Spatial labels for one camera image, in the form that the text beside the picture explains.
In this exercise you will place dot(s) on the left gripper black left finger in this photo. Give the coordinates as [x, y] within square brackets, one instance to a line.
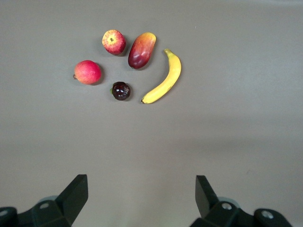
[68, 203]

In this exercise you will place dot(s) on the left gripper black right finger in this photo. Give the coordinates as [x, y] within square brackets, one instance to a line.
[208, 203]

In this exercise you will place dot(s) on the yellow banana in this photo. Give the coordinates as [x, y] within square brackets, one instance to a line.
[175, 68]

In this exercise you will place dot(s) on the red yellow apple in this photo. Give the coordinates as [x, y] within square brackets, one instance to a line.
[113, 42]

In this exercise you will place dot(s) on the red yellow mango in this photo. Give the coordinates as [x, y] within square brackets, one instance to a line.
[140, 54]

